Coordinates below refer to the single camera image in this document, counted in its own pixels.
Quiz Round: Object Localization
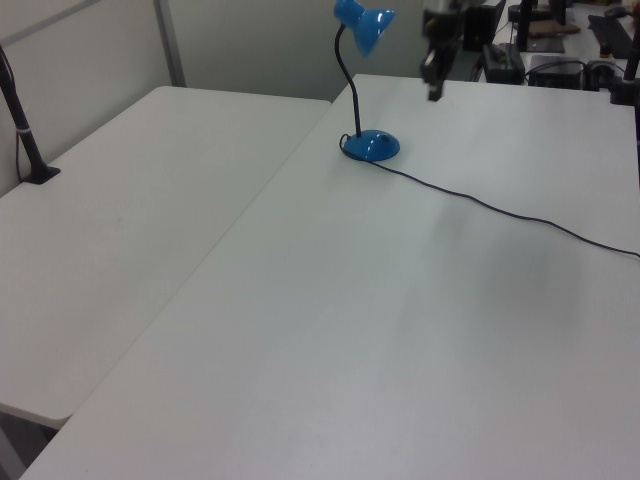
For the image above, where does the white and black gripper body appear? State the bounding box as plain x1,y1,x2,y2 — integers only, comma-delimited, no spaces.
421,0,466,76

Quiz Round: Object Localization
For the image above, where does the blue gooseneck desk lamp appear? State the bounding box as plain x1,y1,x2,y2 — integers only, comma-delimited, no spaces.
333,0,402,162

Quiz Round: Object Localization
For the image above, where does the black computer case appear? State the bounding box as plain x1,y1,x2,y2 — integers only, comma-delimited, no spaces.
462,2,507,53

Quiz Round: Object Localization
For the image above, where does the black device with green label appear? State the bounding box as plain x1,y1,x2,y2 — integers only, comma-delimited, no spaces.
480,42,527,84

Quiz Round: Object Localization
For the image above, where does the black monitor stand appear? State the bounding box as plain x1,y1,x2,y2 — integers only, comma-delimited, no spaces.
516,0,566,55

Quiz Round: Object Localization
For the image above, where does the brown cloth bundle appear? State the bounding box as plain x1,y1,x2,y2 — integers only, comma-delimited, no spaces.
529,17,581,39

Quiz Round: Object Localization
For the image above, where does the black flat box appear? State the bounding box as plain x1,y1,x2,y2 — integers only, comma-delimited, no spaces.
527,53,587,90

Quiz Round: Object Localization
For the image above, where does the black keyboard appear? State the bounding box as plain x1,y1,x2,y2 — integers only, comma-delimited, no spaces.
587,13,637,59

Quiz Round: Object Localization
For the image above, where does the white side table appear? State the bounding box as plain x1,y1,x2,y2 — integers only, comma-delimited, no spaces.
0,85,334,429

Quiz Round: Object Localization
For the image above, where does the black lamp power cable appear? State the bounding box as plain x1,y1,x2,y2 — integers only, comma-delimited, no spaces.
338,132,640,261

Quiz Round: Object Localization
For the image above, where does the black clamped camera pole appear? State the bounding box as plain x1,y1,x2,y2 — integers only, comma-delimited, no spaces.
607,29,640,106

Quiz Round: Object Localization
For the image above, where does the black camera pole with base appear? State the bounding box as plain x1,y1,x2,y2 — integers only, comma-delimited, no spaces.
0,42,62,186

